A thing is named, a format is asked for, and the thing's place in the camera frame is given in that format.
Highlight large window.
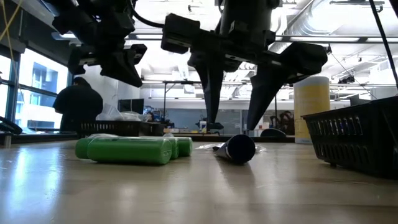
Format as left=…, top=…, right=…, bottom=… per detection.
left=0, top=46, right=77, bottom=134

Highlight silver ventilation duct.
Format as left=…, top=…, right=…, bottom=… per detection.
left=273, top=0, right=354, bottom=65

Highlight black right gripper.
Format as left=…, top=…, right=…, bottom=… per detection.
left=160, top=14, right=329, bottom=131

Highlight black overhead rig frame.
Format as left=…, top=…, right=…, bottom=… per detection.
left=139, top=79, right=295, bottom=136

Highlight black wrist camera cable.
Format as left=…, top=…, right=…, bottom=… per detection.
left=132, top=6, right=164, bottom=29

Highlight black ceiling spotlight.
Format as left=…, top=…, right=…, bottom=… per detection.
left=338, top=75, right=356, bottom=85

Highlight white vanity kit bag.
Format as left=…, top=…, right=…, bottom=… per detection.
left=95, top=103, right=152, bottom=123

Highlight long ceiling light strip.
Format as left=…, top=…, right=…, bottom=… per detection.
left=124, top=32, right=398, bottom=44

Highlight person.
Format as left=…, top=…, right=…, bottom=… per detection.
left=52, top=77, right=104, bottom=133

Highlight dark blue toiletry tube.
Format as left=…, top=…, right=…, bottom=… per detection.
left=214, top=134, right=256, bottom=165

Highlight yellow canister white lid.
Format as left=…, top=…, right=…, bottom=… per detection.
left=293, top=76, right=331, bottom=144

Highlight white cotton pads bag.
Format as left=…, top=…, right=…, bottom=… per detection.
left=88, top=133, right=119, bottom=139

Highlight black slotted plastic basket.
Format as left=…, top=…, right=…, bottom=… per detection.
left=300, top=102, right=379, bottom=174
left=76, top=120, right=144, bottom=138
left=371, top=95, right=398, bottom=180
left=141, top=121, right=166, bottom=137

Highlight green travel bottle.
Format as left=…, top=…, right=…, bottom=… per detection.
left=74, top=136, right=173, bottom=166
left=169, top=137, right=180, bottom=160
left=177, top=136, right=193, bottom=157

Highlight black background monitors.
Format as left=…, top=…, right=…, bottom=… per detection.
left=117, top=98, right=146, bottom=113

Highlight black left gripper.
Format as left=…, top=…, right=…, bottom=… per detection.
left=54, top=9, right=147, bottom=87

